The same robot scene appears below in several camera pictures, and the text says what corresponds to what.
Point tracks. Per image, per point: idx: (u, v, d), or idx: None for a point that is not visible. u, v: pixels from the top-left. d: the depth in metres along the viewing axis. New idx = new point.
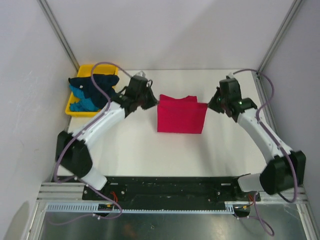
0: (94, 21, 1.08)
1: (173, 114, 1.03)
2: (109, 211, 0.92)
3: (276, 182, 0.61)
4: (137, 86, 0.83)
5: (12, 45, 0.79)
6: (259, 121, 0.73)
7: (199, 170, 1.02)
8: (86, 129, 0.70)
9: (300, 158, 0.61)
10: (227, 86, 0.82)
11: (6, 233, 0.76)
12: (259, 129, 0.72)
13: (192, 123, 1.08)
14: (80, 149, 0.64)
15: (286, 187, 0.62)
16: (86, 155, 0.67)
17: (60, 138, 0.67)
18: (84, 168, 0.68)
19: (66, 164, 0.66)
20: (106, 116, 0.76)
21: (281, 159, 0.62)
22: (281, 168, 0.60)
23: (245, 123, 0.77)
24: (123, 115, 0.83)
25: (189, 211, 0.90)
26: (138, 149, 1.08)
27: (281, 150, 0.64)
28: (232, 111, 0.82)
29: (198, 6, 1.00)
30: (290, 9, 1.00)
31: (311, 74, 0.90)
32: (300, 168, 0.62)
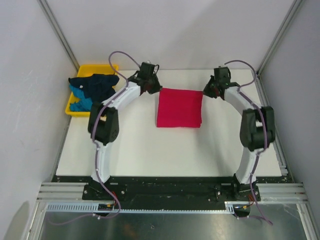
0: (94, 21, 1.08)
1: (172, 100, 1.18)
2: (109, 211, 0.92)
3: (248, 129, 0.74)
4: (148, 69, 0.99)
5: (12, 45, 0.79)
6: (239, 92, 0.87)
7: (199, 168, 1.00)
8: (114, 100, 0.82)
9: (269, 111, 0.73)
10: (218, 71, 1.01)
11: (6, 233, 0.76)
12: (238, 96, 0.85)
13: (190, 114, 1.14)
14: (113, 115, 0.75)
15: (259, 137, 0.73)
16: (117, 123, 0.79)
17: (93, 108, 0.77)
18: (113, 134, 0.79)
19: (99, 131, 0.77)
20: (128, 91, 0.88)
21: (252, 111, 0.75)
22: (251, 117, 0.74)
23: (230, 97, 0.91)
24: (138, 93, 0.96)
25: (189, 211, 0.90)
26: (138, 147, 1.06)
27: (254, 106, 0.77)
28: (220, 91, 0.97)
29: (198, 6, 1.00)
30: (290, 9, 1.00)
31: (311, 73, 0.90)
32: (269, 120, 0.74)
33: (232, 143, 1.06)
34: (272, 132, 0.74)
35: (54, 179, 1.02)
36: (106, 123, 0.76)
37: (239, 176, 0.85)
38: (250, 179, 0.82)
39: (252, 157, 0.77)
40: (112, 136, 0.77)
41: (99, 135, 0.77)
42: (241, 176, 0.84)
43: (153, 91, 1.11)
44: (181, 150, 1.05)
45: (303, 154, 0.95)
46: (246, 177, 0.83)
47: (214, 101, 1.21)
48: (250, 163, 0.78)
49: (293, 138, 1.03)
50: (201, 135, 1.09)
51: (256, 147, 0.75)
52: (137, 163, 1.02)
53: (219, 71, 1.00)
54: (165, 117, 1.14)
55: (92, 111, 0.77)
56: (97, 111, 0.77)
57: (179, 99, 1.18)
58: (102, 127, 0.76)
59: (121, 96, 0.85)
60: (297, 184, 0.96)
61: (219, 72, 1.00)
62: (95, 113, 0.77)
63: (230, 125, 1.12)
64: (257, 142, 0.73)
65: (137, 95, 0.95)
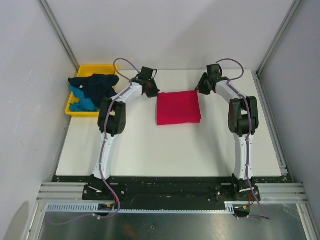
0: (94, 21, 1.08)
1: (172, 100, 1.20)
2: (109, 211, 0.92)
3: (234, 117, 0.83)
4: (147, 73, 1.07)
5: (12, 45, 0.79)
6: (228, 84, 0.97)
7: (199, 168, 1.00)
8: (121, 96, 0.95)
9: (253, 100, 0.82)
10: (210, 67, 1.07)
11: (6, 233, 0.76)
12: (227, 88, 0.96)
13: (189, 111, 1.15)
14: (122, 108, 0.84)
15: (244, 123, 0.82)
16: (124, 116, 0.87)
17: (104, 103, 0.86)
18: (121, 127, 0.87)
19: (110, 123, 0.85)
20: (132, 89, 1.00)
21: (238, 100, 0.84)
22: (237, 106, 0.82)
23: (220, 90, 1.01)
24: (140, 92, 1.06)
25: (189, 211, 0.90)
26: (137, 148, 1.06)
27: (240, 96, 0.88)
28: (212, 85, 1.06)
29: (198, 6, 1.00)
30: (290, 9, 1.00)
31: (311, 73, 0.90)
32: (254, 109, 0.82)
33: (231, 143, 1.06)
34: (256, 119, 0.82)
35: (54, 179, 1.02)
36: (116, 116, 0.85)
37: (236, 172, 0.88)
38: (246, 170, 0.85)
39: (243, 143, 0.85)
40: (120, 128, 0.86)
41: (109, 128, 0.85)
42: (237, 171, 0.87)
43: (151, 95, 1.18)
44: (181, 150, 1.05)
45: (303, 154, 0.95)
46: (243, 172, 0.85)
47: (214, 101, 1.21)
48: (243, 152, 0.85)
49: (293, 138, 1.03)
50: (201, 135, 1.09)
51: (243, 133, 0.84)
52: (137, 163, 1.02)
53: (211, 68, 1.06)
54: (165, 116, 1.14)
55: (102, 105, 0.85)
56: (107, 105, 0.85)
57: (177, 99, 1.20)
58: (111, 120, 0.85)
59: (126, 93, 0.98)
60: (296, 184, 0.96)
61: (211, 69, 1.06)
62: (105, 107, 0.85)
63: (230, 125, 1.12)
64: (243, 128, 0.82)
65: (139, 93, 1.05)
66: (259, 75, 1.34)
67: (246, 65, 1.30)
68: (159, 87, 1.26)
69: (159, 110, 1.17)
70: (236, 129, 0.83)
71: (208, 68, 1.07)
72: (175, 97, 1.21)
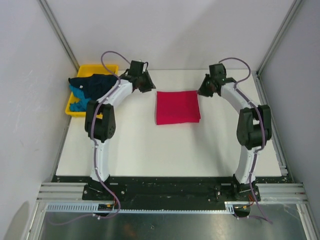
0: (94, 21, 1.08)
1: (172, 100, 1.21)
2: (109, 211, 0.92)
3: (245, 129, 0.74)
4: (137, 67, 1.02)
5: (12, 44, 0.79)
6: (236, 89, 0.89)
7: (199, 168, 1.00)
8: (109, 97, 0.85)
9: (266, 110, 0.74)
10: (214, 67, 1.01)
11: (6, 233, 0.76)
12: (234, 93, 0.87)
13: (189, 110, 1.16)
14: (109, 111, 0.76)
15: (256, 136, 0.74)
16: (113, 119, 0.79)
17: (90, 106, 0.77)
18: (111, 131, 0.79)
19: (97, 129, 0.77)
20: (121, 88, 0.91)
21: (249, 109, 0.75)
22: (248, 117, 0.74)
23: (226, 93, 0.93)
24: (130, 90, 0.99)
25: (189, 211, 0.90)
26: (138, 148, 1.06)
27: (251, 105, 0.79)
28: (216, 87, 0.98)
29: (198, 6, 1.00)
30: (290, 9, 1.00)
31: (311, 73, 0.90)
32: (266, 119, 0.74)
33: (231, 142, 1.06)
34: (268, 130, 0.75)
35: (54, 179, 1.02)
36: (104, 120, 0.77)
37: (240, 177, 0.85)
38: (249, 177, 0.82)
39: (250, 155, 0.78)
40: (109, 132, 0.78)
41: (96, 133, 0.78)
42: (241, 176, 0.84)
43: (144, 89, 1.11)
44: (181, 150, 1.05)
45: (303, 154, 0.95)
46: (246, 177, 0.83)
47: (214, 100, 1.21)
48: (248, 160, 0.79)
49: (293, 138, 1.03)
50: (201, 135, 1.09)
51: (252, 146, 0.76)
52: (137, 163, 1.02)
53: (214, 67, 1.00)
54: (164, 115, 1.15)
55: (88, 109, 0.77)
56: (93, 108, 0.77)
57: (177, 98, 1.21)
58: (99, 125, 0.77)
59: (115, 94, 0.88)
60: (297, 184, 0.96)
61: (215, 69, 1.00)
62: (91, 111, 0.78)
63: (230, 125, 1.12)
64: (253, 140, 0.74)
65: (129, 91, 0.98)
66: (259, 75, 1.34)
67: (246, 65, 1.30)
68: (159, 87, 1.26)
69: (158, 110, 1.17)
70: (248, 143, 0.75)
71: (211, 69, 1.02)
72: (175, 96, 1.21)
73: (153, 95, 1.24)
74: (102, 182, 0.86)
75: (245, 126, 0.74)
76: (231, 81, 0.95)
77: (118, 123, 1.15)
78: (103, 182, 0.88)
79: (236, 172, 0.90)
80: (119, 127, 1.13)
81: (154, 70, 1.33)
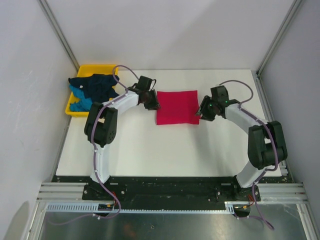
0: (94, 21, 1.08)
1: (172, 100, 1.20)
2: (109, 211, 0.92)
3: (257, 148, 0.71)
4: (146, 82, 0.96)
5: (12, 45, 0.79)
6: (241, 108, 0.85)
7: (199, 168, 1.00)
8: (115, 102, 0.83)
9: (277, 127, 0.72)
10: (215, 90, 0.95)
11: (6, 233, 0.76)
12: (240, 113, 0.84)
13: (189, 111, 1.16)
14: (112, 114, 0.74)
15: (270, 156, 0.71)
16: (115, 124, 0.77)
17: (93, 108, 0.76)
18: (111, 136, 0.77)
19: (97, 134, 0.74)
20: (127, 97, 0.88)
21: (258, 127, 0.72)
22: (259, 135, 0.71)
23: (232, 115, 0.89)
24: (135, 102, 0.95)
25: (189, 211, 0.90)
26: (138, 148, 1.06)
27: (259, 122, 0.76)
28: (220, 110, 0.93)
29: (197, 6, 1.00)
30: (289, 10, 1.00)
31: (311, 74, 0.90)
32: (278, 136, 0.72)
33: (231, 143, 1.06)
34: (283, 148, 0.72)
35: (54, 180, 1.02)
36: (105, 123, 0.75)
37: (243, 182, 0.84)
38: (253, 185, 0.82)
39: (259, 171, 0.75)
40: (108, 137, 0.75)
41: (96, 137, 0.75)
42: (243, 181, 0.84)
43: (150, 107, 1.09)
44: (181, 150, 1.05)
45: (303, 154, 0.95)
46: (249, 184, 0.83)
47: None
48: (255, 174, 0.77)
49: (293, 139, 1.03)
50: (201, 135, 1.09)
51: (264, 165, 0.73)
52: (137, 163, 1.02)
53: (216, 91, 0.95)
54: (164, 116, 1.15)
55: (91, 111, 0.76)
56: (97, 110, 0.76)
57: (176, 98, 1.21)
58: (99, 128, 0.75)
59: (121, 101, 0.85)
60: (296, 184, 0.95)
61: (217, 91, 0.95)
62: (94, 113, 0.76)
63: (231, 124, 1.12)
64: (268, 161, 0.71)
65: (134, 103, 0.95)
66: (259, 74, 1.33)
67: (246, 65, 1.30)
68: (159, 87, 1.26)
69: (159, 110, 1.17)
70: (262, 164, 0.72)
71: (213, 92, 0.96)
72: (175, 96, 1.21)
73: None
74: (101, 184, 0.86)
75: (256, 144, 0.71)
76: (235, 103, 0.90)
77: (118, 124, 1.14)
78: (102, 183, 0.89)
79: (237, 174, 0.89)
80: (119, 127, 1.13)
81: (153, 70, 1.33)
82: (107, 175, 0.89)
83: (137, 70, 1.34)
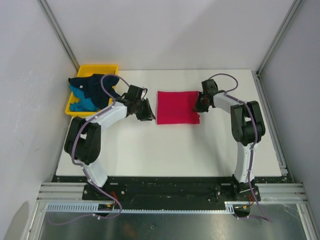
0: (94, 21, 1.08)
1: (172, 100, 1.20)
2: (109, 211, 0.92)
3: (238, 123, 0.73)
4: (135, 91, 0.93)
5: (11, 45, 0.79)
6: (225, 95, 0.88)
7: (199, 168, 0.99)
8: (98, 116, 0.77)
9: (255, 105, 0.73)
10: (205, 83, 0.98)
11: (6, 233, 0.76)
12: (224, 98, 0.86)
13: (189, 111, 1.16)
14: (94, 131, 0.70)
15: (252, 130, 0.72)
16: (98, 140, 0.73)
17: (74, 123, 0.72)
18: (94, 152, 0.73)
19: (78, 152, 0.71)
20: (114, 109, 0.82)
21: (238, 105, 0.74)
22: (239, 112, 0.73)
23: (219, 102, 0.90)
24: (124, 114, 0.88)
25: (189, 211, 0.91)
26: (138, 148, 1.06)
27: (240, 102, 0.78)
28: (209, 99, 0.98)
29: (197, 6, 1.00)
30: (289, 10, 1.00)
31: (311, 74, 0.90)
32: (257, 114, 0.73)
33: (231, 142, 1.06)
34: (261, 124, 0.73)
35: (54, 180, 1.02)
36: (86, 141, 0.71)
37: (238, 175, 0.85)
38: (248, 175, 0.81)
39: (247, 152, 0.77)
40: (90, 155, 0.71)
41: (78, 155, 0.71)
42: (240, 175, 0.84)
43: (142, 117, 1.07)
44: (181, 150, 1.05)
45: (303, 154, 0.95)
46: (245, 175, 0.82)
47: None
48: (246, 159, 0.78)
49: (293, 138, 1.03)
50: (200, 135, 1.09)
51: (248, 142, 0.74)
52: (137, 163, 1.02)
53: (205, 84, 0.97)
54: (165, 115, 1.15)
55: (72, 127, 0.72)
56: (78, 126, 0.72)
57: (176, 98, 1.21)
58: (81, 146, 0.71)
59: (106, 114, 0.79)
60: (296, 184, 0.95)
61: (206, 84, 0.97)
62: (75, 129, 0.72)
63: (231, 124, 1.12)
64: (248, 136, 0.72)
65: (123, 115, 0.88)
66: (259, 74, 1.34)
67: (246, 65, 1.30)
68: (159, 87, 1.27)
69: (159, 110, 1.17)
70: (243, 138, 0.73)
71: (203, 85, 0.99)
72: (175, 96, 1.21)
73: (153, 95, 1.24)
74: (99, 188, 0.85)
75: (237, 120, 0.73)
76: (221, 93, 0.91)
77: (118, 123, 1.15)
78: (100, 187, 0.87)
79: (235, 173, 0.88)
80: (119, 127, 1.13)
81: (153, 70, 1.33)
82: (105, 177, 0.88)
83: (137, 70, 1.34)
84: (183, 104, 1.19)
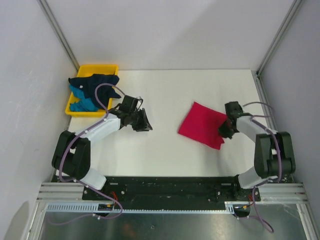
0: (94, 22, 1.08)
1: (200, 116, 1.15)
2: (109, 211, 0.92)
3: (263, 156, 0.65)
4: (130, 102, 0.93)
5: (12, 45, 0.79)
6: (251, 119, 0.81)
7: (199, 169, 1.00)
8: (89, 130, 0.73)
9: (286, 138, 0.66)
10: (229, 105, 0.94)
11: (6, 233, 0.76)
12: (249, 123, 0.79)
13: (213, 134, 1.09)
14: (83, 146, 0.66)
15: (277, 166, 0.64)
16: (87, 156, 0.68)
17: (63, 138, 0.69)
18: (83, 169, 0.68)
19: (65, 168, 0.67)
20: (106, 122, 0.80)
21: (266, 135, 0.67)
22: (266, 142, 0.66)
23: (242, 124, 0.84)
24: (117, 126, 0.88)
25: (189, 211, 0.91)
26: (138, 148, 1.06)
27: (268, 131, 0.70)
28: (232, 121, 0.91)
29: (197, 6, 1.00)
30: (289, 10, 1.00)
31: (311, 74, 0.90)
32: (286, 148, 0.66)
33: (231, 143, 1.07)
34: (291, 161, 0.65)
35: (54, 180, 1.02)
36: (74, 157, 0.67)
37: (244, 184, 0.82)
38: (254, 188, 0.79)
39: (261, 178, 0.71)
40: (79, 172, 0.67)
41: (66, 172, 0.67)
42: (245, 183, 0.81)
43: (138, 128, 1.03)
44: (181, 150, 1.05)
45: (303, 155, 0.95)
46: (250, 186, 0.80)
47: (214, 101, 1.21)
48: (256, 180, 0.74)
49: (293, 139, 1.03)
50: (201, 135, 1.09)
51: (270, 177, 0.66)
52: (137, 163, 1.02)
53: (229, 105, 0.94)
54: (189, 128, 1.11)
55: (61, 141, 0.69)
56: (67, 140, 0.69)
57: (204, 115, 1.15)
58: (69, 161, 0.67)
59: (97, 128, 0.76)
60: (296, 184, 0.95)
61: (230, 106, 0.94)
62: (64, 144, 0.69)
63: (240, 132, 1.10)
64: (273, 172, 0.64)
65: (115, 127, 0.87)
66: (259, 75, 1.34)
67: (245, 65, 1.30)
68: (159, 87, 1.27)
69: (185, 121, 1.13)
70: (266, 173, 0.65)
71: (226, 107, 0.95)
72: (198, 112, 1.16)
73: (153, 95, 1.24)
74: (97, 191, 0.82)
75: (262, 152, 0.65)
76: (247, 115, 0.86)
77: None
78: (98, 190, 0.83)
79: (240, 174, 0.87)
80: None
81: (153, 71, 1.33)
82: (103, 180, 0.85)
83: (137, 70, 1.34)
84: (204, 123, 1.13)
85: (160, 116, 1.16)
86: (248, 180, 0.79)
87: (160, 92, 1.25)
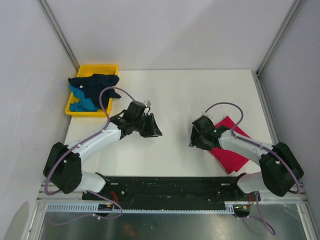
0: (94, 21, 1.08)
1: None
2: (109, 211, 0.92)
3: (278, 179, 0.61)
4: (135, 110, 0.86)
5: (11, 45, 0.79)
6: (236, 136, 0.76)
7: (198, 169, 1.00)
8: (82, 143, 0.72)
9: (283, 149, 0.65)
10: (198, 123, 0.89)
11: (6, 233, 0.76)
12: (240, 142, 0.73)
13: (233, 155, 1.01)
14: (72, 164, 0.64)
15: (290, 178, 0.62)
16: (77, 173, 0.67)
17: (54, 150, 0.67)
18: (72, 183, 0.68)
19: (54, 180, 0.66)
20: (104, 134, 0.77)
21: (267, 155, 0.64)
22: (272, 164, 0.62)
23: (228, 146, 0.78)
24: (118, 136, 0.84)
25: (190, 211, 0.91)
26: (138, 148, 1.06)
27: (265, 149, 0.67)
28: (213, 141, 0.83)
29: (197, 6, 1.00)
30: (290, 9, 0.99)
31: (311, 75, 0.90)
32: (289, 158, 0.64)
33: None
34: (297, 167, 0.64)
35: None
36: (63, 172, 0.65)
37: (243, 189, 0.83)
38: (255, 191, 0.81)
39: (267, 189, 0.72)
40: (68, 186, 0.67)
41: (54, 183, 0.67)
42: (245, 187, 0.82)
43: (146, 135, 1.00)
44: (181, 150, 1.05)
45: (303, 155, 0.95)
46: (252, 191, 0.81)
47: (214, 101, 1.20)
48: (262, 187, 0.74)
49: (293, 138, 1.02)
50: None
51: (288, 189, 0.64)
52: (137, 163, 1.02)
53: (199, 123, 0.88)
54: None
55: (52, 154, 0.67)
56: (57, 154, 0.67)
57: None
58: (57, 175, 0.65)
59: (92, 141, 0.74)
60: None
61: (200, 123, 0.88)
62: (54, 157, 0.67)
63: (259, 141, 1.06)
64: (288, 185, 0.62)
65: (116, 137, 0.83)
66: (259, 74, 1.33)
67: (246, 65, 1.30)
68: (159, 87, 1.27)
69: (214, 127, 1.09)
70: (284, 189, 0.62)
71: (196, 125, 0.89)
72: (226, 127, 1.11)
73: (153, 95, 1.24)
74: (96, 194, 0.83)
75: (274, 175, 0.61)
76: (226, 130, 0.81)
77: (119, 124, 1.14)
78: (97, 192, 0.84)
79: (239, 179, 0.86)
80: None
81: (153, 71, 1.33)
82: (102, 183, 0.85)
83: (137, 70, 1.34)
84: None
85: (161, 117, 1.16)
86: (247, 186, 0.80)
87: (160, 92, 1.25)
